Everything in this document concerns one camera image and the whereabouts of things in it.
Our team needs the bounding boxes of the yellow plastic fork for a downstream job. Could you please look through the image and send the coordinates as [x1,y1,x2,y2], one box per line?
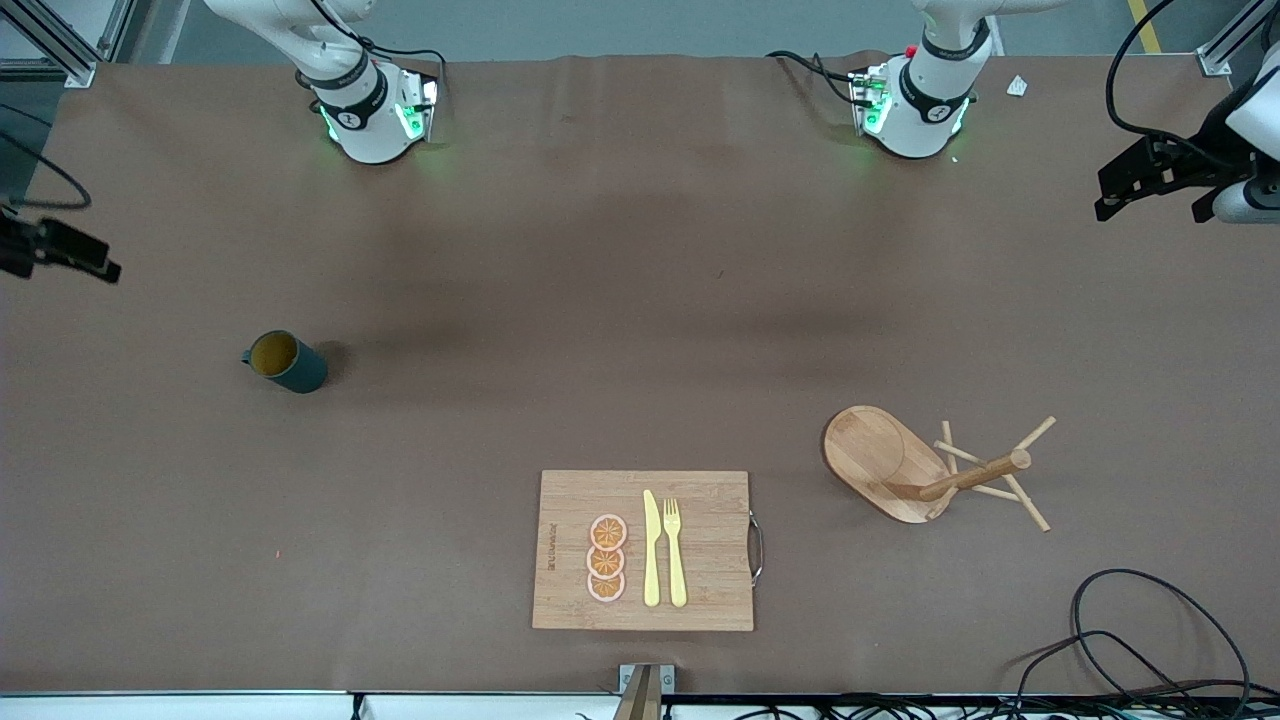
[663,498,689,609]

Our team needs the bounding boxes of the yellow plastic knife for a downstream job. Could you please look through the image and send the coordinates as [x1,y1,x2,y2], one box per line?
[643,489,662,608]

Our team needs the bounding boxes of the black left base cable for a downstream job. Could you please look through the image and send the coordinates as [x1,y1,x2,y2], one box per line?
[766,50,863,106]

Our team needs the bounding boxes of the dark teal mug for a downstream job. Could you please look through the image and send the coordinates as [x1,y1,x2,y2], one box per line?
[241,330,329,394]

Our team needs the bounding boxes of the wooden cup rack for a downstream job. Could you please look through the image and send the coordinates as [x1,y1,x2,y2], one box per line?
[822,405,1057,533]

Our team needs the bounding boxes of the bamboo cutting board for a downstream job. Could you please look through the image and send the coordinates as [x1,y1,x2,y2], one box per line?
[532,470,766,632]

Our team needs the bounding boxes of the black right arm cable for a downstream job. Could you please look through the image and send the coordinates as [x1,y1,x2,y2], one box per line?
[0,130,93,212]

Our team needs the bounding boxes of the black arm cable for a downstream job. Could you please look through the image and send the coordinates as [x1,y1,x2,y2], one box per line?
[1104,0,1236,166]
[0,130,93,212]

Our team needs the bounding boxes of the black right base cable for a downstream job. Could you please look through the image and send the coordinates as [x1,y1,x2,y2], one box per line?
[355,38,447,91]

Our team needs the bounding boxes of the black base cable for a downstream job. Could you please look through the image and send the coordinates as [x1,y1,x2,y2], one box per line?
[766,50,863,106]
[355,38,447,91]

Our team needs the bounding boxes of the aluminium frame profile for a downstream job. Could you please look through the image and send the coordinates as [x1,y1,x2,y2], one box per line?
[0,0,131,89]
[1197,0,1280,77]

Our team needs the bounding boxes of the brown table cover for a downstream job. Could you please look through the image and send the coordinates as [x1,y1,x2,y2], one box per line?
[0,50,1280,696]

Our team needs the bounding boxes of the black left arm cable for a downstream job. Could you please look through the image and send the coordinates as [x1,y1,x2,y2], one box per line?
[1104,0,1236,166]

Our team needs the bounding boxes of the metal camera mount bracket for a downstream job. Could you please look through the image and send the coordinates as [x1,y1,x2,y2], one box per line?
[618,663,676,720]

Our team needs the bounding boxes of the black coiled cable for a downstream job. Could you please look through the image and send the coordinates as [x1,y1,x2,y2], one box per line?
[1000,568,1253,706]

